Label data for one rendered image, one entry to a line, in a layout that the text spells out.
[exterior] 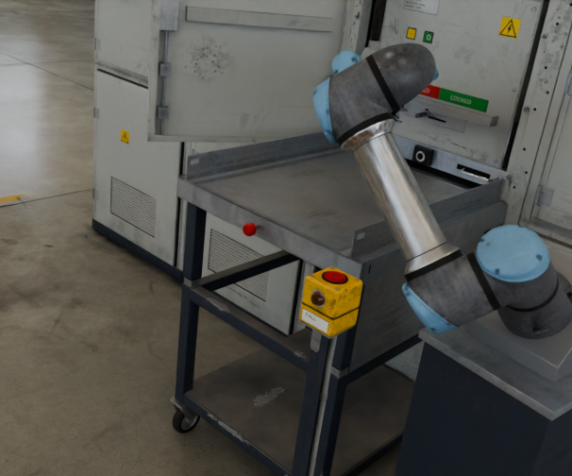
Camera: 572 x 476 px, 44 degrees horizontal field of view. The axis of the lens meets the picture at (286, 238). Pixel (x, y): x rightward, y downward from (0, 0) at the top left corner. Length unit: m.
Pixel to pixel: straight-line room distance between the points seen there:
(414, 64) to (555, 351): 0.61
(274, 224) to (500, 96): 0.79
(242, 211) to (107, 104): 1.69
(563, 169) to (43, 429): 1.68
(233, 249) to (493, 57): 1.28
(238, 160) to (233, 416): 0.74
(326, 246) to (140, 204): 1.78
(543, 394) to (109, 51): 2.43
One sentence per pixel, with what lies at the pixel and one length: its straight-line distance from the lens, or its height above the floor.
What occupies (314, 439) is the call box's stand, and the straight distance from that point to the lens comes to 1.52.
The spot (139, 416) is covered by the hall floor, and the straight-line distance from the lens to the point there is 2.39.
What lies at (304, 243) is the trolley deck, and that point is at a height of 0.83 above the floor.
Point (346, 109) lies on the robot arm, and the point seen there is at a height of 1.18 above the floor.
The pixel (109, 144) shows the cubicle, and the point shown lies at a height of 0.48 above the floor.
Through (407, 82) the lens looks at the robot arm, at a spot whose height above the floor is 1.25.
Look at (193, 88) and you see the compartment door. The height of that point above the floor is 1.00.
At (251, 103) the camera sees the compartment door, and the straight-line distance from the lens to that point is 2.29.
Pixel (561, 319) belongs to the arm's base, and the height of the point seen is 0.86.
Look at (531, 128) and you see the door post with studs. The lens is 2.03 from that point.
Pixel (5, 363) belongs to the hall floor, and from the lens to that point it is 2.67.
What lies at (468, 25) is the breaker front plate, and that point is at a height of 1.29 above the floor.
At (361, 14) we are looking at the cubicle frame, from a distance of 2.31.
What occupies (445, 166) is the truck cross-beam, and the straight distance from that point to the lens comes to 2.20.
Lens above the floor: 1.48
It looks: 24 degrees down
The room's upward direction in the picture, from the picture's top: 7 degrees clockwise
